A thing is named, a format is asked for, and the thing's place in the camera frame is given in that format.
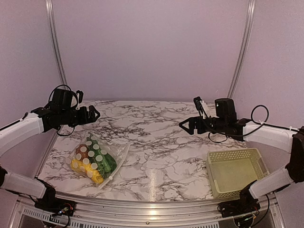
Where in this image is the light green fake cucumber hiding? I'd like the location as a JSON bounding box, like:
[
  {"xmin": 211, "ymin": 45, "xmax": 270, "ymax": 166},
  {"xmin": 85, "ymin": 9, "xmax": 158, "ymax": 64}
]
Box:
[{"xmin": 94, "ymin": 144, "xmax": 117, "ymax": 175}]

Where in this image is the pale green plastic basket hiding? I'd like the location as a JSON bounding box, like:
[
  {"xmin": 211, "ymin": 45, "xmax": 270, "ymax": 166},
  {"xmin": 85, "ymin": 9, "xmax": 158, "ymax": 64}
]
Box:
[{"xmin": 206, "ymin": 148, "xmax": 270, "ymax": 199}]

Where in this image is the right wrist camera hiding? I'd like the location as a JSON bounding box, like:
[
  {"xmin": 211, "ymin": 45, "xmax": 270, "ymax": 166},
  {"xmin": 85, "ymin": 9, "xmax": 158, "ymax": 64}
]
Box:
[{"xmin": 193, "ymin": 96, "xmax": 210, "ymax": 119}]

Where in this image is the dark green fake cucumber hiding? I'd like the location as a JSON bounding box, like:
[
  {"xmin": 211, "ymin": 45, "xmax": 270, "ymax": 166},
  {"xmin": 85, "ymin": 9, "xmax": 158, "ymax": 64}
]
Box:
[{"xmin": 86, "ymin": 133, "xmax": 101, "ymax": 156}]

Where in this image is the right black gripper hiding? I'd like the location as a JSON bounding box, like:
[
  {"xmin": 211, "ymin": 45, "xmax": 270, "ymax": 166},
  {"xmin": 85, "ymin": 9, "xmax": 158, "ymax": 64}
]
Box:
[{"xmin": 179, "ymin": 116, "xmax": 227, "ymax": 135}]

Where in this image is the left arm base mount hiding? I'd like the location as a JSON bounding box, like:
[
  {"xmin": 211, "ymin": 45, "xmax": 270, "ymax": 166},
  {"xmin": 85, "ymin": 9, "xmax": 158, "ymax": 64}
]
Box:
[{"xmin": 35, "ymin": 189, "xmax": 76, "ymax": 216}]

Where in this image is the front aluminium rail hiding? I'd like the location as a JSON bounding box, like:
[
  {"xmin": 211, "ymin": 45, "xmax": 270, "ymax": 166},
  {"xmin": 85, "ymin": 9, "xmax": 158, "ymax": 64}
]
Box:
[{"xmin": 9, "ymin": 193, "xmax": 285, "ymax": 228}]

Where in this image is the right aluminium frame post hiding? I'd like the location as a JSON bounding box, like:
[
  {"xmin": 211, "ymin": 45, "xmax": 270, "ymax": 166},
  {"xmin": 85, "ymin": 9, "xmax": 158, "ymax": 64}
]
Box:
[{"xmin": 227, "ymin": 0, "xmax": 256, "ymax": 99}]

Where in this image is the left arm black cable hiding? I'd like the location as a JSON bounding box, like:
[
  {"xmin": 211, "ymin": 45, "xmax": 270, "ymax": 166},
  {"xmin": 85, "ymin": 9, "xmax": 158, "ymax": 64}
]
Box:
[{"xmin": 48, "ymin": 85, "xmax": 80, "ymax": 137}]

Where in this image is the left aluminium frame post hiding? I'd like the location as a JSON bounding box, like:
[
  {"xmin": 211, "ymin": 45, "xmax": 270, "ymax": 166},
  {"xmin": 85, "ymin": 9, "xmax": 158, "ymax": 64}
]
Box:
[{"xmin": 45, "ymin": 0, "xmax": 68, "ymax": 85}]

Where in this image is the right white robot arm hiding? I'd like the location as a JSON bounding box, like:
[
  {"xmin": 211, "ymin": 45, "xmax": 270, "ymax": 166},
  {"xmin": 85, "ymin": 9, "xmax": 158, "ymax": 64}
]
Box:
[{"xmin": 179, "ymin": 97, "xmax": 304, "ymax": 213}]

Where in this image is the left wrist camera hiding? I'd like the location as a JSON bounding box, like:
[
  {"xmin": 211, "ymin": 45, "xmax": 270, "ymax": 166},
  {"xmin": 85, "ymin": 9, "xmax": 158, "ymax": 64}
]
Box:
[{"xmin": 76, "ymin": 90, "xmax": 84, "ymax": 104}]

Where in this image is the aluminium frame post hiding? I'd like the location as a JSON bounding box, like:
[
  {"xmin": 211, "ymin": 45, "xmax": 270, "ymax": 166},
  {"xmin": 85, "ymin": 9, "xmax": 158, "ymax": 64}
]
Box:
[
  {"xmin": 227, "ymin": 0, "xmax": 256, "ymax": 99},
  {"xmin": 45, "ymin": 0, "xmax": 68, "ymax": 85}
]

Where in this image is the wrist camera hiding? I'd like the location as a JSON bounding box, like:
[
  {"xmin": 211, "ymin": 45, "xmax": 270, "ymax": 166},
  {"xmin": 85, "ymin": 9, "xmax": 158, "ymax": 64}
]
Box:
[
  {"xmin": 193, "ymin": 96, "xmax": 210, "ymax": 119},
  {"xmin": 76, "ymin": 90, "xmax": 84, "ymax": 104}
]

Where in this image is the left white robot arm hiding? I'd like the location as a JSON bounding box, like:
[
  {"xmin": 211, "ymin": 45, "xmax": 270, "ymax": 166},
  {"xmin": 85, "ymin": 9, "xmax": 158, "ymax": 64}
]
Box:
[{"xmin": 0, "ymin": 85, "xmax": 100, "ymax": 211}]

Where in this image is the clear polka-dot zip bag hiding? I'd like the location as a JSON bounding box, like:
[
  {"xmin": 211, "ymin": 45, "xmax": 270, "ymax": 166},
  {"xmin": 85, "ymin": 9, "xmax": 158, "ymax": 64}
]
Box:
[{"xmin": 66, "ymin": 131, "xmax": 130, "ymax": 189}]

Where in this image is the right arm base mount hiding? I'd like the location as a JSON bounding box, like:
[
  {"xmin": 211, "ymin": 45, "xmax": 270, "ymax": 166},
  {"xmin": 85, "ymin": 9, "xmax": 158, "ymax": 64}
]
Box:
[{"xmin": 217, "ymin": 188, "xmax": 260, "ymax": 218}]

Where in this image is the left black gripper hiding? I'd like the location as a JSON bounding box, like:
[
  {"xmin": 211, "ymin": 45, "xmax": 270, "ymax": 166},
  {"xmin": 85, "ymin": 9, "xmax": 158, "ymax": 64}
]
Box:
[{"xmin": 59, "ymin": 105, "xmax": 100, "ymax": 127}]

